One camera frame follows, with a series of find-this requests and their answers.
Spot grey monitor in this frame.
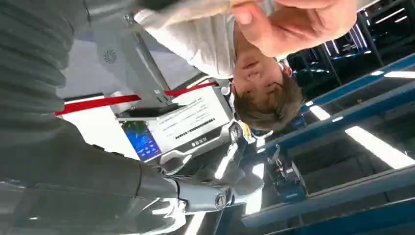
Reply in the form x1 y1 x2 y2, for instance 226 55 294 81
85 0 186 118

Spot long ceiling light panel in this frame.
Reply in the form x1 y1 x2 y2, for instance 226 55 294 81
384 70 415 79
309 105 332 121
345 125 415 170

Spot person's hand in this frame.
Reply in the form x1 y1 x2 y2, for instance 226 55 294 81
231 0 358 59

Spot right arm ribbed grey sleeve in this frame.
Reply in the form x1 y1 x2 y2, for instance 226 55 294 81
0 0 76 145

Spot black hanging device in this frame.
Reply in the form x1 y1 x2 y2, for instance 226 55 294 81
268 145 308 202

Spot person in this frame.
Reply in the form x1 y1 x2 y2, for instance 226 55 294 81
134 0 358 132

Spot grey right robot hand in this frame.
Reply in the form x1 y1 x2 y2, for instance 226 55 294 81
0 119 267 235

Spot red strip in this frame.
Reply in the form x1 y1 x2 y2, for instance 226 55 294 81
55 82 218 117

